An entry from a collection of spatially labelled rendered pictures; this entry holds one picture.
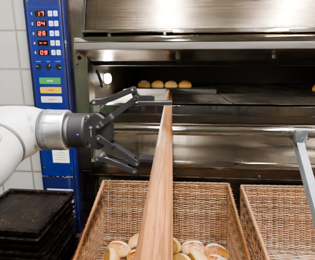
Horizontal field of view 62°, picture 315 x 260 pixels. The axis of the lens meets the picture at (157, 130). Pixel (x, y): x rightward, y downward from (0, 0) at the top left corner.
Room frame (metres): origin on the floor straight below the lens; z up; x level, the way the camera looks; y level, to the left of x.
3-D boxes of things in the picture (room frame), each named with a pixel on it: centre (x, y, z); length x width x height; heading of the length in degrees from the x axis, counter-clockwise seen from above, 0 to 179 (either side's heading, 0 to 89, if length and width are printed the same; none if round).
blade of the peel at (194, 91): (1.74, -0.08, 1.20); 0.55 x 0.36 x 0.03; 87
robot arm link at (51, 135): (0.57, 0.22, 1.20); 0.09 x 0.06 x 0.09; 177
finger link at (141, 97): (0.56, 0.03, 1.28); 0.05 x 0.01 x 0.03; 87
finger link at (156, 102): (0.55, 0.00, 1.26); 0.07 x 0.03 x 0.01; 87
